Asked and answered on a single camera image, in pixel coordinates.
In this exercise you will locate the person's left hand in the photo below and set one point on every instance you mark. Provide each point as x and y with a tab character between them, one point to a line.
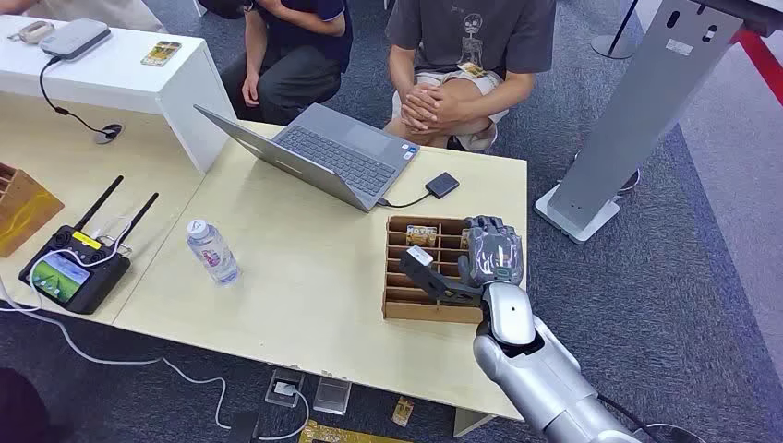
431	113

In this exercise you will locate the person's right hand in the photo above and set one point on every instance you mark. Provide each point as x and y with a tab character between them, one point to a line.
428	87

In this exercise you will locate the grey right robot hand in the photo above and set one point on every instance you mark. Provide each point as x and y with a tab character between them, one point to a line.
495	254

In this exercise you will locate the white card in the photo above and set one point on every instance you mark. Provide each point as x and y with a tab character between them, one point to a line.
421	255

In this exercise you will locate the person's left forearm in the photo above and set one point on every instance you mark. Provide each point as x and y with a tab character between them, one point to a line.
495	98

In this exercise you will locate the person's right forearm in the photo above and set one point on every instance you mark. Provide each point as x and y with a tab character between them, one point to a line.
401	73

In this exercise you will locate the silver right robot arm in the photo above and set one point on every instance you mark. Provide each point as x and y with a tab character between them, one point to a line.
538	379

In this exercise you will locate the yellow card edge-on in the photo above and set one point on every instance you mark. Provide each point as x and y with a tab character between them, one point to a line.
464	239

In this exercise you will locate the small yellow badge card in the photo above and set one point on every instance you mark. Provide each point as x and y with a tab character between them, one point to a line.
471	70

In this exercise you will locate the person in grey shirt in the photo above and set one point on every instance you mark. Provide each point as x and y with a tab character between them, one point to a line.
471	30

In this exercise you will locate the yellow hotel print card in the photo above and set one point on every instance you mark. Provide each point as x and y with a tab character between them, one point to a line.
422	236

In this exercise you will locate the wooden slotted card holder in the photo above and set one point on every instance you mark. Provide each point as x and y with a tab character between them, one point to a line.
422	309

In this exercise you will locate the person in dark clothing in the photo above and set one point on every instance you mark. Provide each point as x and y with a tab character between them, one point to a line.
300	67

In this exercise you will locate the yellow card on floor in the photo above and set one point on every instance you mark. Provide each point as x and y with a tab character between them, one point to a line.
402	411

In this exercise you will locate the yellow card on shelf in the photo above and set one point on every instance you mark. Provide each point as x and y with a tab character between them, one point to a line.
161	53

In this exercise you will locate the person in light clothing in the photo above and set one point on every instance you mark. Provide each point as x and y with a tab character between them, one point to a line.
92	12

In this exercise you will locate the black square adapter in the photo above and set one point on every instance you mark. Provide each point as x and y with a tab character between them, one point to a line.
443	184

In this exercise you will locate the grey open laptop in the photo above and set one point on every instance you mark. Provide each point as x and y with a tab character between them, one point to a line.
342	156

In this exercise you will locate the black stanchion with round base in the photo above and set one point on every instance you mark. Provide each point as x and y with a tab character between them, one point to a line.
615	46

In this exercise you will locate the grey metal kiosk stand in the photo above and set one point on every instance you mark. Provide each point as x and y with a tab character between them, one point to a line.
648	104

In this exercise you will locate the clear floor box lid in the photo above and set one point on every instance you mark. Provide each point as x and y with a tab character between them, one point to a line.
332	396

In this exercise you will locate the yellow patterned floor sheet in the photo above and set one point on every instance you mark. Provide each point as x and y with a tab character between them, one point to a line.
342	435

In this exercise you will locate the floor socket box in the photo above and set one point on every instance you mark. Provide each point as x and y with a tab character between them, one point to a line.
284	388

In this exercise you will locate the clear plastic water bottle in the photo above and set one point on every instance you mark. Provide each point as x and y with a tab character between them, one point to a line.
213	254

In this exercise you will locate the black plug block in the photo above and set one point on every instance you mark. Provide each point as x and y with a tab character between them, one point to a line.
243	428

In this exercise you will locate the white desk riser shelf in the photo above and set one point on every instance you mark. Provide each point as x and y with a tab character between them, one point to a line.
110	76

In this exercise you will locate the red barrier belt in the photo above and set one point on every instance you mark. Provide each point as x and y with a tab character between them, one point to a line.
761	61

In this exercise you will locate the grey flat rounded device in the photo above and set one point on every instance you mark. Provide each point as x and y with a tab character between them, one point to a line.
74	38

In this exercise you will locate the black remote controller with screen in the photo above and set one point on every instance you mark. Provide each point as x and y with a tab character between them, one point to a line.
73	275

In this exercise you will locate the beige small handset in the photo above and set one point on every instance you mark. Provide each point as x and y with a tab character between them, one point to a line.
33	32

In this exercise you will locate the wooden box with slots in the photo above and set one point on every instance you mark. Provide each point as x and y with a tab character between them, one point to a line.
24	211

